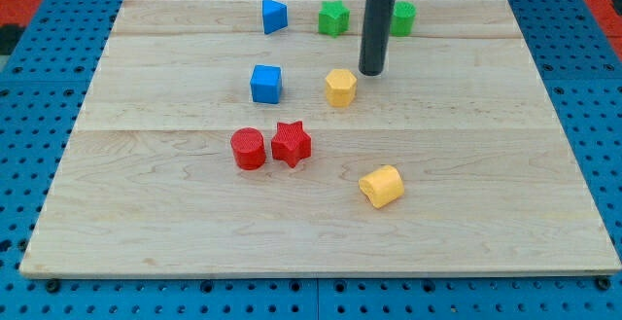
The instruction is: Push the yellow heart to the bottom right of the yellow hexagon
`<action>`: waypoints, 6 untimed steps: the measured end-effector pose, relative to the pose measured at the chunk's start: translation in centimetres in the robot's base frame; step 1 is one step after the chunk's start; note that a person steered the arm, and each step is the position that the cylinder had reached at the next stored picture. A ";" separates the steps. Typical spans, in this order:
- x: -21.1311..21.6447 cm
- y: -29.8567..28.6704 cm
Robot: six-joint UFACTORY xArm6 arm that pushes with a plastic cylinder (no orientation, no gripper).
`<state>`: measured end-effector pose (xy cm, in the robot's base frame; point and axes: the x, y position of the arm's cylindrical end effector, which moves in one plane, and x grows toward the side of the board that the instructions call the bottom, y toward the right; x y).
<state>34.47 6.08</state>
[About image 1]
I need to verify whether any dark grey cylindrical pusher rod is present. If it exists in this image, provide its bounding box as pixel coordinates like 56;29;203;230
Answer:
359;0;396;76

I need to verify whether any yellow heart block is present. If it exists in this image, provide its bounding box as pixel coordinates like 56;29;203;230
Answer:
359;165;405;209

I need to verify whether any yellow hexagon block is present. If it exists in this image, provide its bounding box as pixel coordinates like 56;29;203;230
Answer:
325;69;358;107

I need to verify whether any green cylinder block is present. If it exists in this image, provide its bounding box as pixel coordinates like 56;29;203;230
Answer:
390;1;417;37

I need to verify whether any green star block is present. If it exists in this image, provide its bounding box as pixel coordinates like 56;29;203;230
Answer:
318;0;350;37

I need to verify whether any blue triangular prism block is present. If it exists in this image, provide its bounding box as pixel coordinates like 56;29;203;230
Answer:
261;0;289;35

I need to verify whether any blue cube block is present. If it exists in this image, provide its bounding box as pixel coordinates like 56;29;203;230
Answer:
250;65;282;104

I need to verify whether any red star block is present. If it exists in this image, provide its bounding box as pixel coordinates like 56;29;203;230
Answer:
271;121;312;168

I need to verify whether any red cylinder block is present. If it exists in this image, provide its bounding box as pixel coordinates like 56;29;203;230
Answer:
230;127;266;170

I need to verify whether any light wooden board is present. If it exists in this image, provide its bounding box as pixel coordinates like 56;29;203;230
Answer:
19;0;621;279

